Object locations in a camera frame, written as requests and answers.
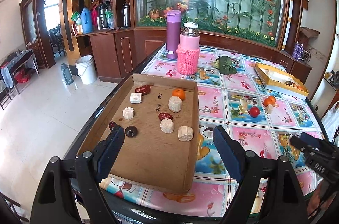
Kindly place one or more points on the blue thermos jug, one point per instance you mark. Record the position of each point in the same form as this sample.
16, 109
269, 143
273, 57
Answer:
86, 20

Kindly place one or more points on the pink knit-sleeved flask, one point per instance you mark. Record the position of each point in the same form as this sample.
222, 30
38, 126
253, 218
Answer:
188, 49

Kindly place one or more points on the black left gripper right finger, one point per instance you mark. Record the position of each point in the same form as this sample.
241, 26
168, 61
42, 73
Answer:
246, 168

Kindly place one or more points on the dark plum in tray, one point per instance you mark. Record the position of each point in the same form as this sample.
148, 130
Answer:
112, 125

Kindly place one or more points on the beige cake tray back-left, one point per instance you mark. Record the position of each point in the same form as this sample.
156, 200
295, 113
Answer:
135, 98

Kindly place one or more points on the beige cake large front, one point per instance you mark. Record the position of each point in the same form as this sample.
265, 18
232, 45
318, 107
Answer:
175, 104

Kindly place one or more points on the purple thermos bottle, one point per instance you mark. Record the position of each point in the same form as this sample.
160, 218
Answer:
173, 31

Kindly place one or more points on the red tomato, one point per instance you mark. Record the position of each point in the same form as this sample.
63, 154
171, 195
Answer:
254, 111

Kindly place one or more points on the red jujube date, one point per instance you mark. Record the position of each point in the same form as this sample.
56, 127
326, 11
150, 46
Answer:
164, 115

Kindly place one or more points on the white plastic bucket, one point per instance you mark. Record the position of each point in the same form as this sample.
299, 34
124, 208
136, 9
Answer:
86, 69

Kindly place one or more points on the yellow taped white box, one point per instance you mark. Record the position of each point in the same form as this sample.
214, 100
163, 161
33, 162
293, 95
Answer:
279, 81

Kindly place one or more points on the purple bottles on cabinet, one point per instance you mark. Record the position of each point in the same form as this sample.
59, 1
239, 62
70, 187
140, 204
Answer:
297, 51

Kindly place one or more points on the white plastic bag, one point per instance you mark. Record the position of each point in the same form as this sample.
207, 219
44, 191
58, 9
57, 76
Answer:
330, 121

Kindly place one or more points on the grey water bottle floor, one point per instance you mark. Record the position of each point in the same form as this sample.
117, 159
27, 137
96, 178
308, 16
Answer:
66, 72

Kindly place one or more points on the orange tangerine in tray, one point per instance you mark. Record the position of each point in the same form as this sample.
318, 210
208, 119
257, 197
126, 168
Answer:
180, 93

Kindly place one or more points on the beige round cake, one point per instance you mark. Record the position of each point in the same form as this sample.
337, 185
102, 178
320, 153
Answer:
185, 133

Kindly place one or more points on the red jujube tray back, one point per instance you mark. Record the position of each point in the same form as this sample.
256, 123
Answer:
143, 90

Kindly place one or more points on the brown cardboard tray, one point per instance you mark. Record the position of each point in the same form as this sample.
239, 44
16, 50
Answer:
152, 158

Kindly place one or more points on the green leafy vegetable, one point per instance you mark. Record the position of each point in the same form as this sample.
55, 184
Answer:
225, 65

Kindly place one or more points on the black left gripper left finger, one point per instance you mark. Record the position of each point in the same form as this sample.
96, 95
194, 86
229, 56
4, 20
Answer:
93, 166

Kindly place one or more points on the colourful fruit print tablecloth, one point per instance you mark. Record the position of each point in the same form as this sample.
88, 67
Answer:
225, 100

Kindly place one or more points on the beige cake small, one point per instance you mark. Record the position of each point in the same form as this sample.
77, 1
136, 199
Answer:
167, 125

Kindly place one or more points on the orange tangerine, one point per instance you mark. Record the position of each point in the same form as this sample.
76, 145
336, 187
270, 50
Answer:
180, 93
273, 99
268, 102

